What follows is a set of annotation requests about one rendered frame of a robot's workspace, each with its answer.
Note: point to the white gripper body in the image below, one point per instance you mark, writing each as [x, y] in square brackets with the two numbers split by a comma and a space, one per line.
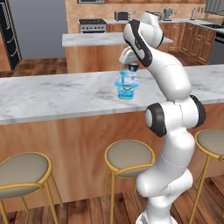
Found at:
[128, 78]

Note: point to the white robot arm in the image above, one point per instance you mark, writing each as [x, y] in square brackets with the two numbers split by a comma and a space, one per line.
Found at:
[172, 122]

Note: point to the blue yogurt container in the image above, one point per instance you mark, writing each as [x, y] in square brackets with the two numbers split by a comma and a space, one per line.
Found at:
[126, 94]

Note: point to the wooden island with marble top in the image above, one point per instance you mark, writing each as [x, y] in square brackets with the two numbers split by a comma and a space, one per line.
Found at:
[93, 52]

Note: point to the wooden counter with marble top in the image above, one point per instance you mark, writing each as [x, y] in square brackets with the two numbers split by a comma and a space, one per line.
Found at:
[73, 140]

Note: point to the steel oven with hob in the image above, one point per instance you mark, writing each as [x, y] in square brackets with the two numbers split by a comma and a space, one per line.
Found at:
[92, 25]

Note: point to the grey coffee machine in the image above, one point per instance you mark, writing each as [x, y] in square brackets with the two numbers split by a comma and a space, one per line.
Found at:
[167, 14]

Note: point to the gold stool with grey seat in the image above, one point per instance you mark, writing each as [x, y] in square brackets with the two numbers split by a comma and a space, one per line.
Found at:
[128, 154]
[23, 172]
[211, 141]

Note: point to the wooden base cupboards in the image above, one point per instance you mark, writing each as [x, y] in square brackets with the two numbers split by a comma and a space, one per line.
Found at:
[195, 39]

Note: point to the steel microwave oven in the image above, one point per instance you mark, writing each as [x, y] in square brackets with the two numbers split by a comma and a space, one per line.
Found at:
[91, 1]

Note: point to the grey bottle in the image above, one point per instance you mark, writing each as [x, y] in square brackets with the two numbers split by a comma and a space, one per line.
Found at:
[193, 14]

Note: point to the grey dishwasher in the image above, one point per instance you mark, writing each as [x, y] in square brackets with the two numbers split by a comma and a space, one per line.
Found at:
[217, 52]

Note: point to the dark sink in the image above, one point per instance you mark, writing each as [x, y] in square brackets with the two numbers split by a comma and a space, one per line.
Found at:
[215, 26]

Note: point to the black fridge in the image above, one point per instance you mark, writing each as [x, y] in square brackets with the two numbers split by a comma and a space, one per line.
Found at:
[8, 32]

